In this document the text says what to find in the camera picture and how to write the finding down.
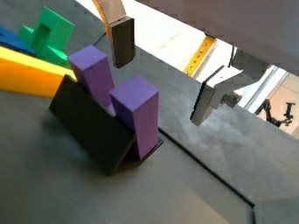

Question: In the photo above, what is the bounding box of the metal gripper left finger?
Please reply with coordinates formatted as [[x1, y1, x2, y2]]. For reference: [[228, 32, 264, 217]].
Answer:
[[92, 0, 136, 68]]

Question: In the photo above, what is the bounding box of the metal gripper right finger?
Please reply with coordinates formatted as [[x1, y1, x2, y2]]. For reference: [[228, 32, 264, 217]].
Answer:
[[191, 49, 270, 126]]

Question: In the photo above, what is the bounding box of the purple U-shaped block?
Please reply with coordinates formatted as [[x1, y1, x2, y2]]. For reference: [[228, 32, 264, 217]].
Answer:
[[68, 45, 159, 159]]

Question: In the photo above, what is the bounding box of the black angled fixture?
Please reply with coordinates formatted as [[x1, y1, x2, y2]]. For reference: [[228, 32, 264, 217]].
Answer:
[[49, 75, 164, 176]]

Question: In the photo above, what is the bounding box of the green stepped block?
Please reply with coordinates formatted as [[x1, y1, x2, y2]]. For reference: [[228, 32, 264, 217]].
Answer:
[[17, 7, 75, 68]]

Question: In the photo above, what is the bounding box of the blue U-shaped block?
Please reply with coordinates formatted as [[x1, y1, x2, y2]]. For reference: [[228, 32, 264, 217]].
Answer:
[[0, 26, 36, 57]]

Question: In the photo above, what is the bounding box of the yellow long bar block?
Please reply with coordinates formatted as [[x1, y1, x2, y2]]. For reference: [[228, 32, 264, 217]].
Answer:
[[0, 46, 76, 98]]

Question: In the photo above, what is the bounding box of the yellow perforated metal rail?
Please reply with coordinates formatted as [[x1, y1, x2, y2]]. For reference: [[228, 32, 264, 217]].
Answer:
[[183, 35, 218, 78]]

